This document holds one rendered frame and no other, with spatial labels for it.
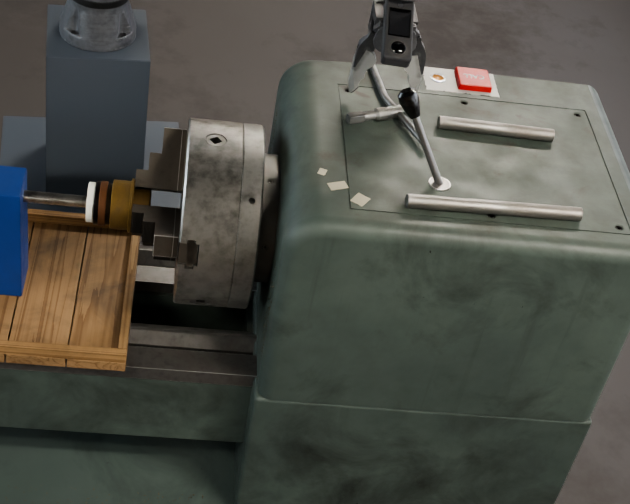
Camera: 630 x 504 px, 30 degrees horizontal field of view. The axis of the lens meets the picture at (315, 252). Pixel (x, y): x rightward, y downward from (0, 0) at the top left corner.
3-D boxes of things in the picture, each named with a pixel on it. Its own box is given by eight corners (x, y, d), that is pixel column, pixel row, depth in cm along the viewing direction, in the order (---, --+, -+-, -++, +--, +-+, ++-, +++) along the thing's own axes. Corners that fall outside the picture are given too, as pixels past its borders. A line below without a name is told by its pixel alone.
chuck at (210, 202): (226, 222, 220) (244, 86, 199) (222, 345, 197) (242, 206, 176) (178, 218, 219) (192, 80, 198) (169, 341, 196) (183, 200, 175)
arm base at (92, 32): (59, 10, 236) (59, -34, 230) (134, 14, 239) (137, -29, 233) (58, 50, 225) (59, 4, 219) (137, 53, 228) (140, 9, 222)
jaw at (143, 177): (199, 195, 200) (205, 126, 201) (200, 192, 195) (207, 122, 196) (135, 189, 199) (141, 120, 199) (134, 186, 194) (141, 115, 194)
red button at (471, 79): (485, 78, 212) (487, 69, 211) (490, 96, 208) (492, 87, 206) (453, 75, 212) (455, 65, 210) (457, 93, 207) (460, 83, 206)
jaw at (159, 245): (199, 206, 194) (198, 239, 183) (197, 233, 196) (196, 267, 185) (133, 200, 192) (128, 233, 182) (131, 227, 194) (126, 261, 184)
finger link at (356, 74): (349, 77, 202) (380, 38, 197) (351, 96, 197) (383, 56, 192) (334, 69, 200) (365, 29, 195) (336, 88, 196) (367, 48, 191)
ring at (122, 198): (153, 169, 197) (98, 163, 196) (149, 203, 190) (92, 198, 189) (150, 211, 203) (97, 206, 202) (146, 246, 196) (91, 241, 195)
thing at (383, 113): (349, 127, 192) (409, 119, 197) (351, 116, 191) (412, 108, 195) (344, 120, 194) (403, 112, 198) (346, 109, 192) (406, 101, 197)
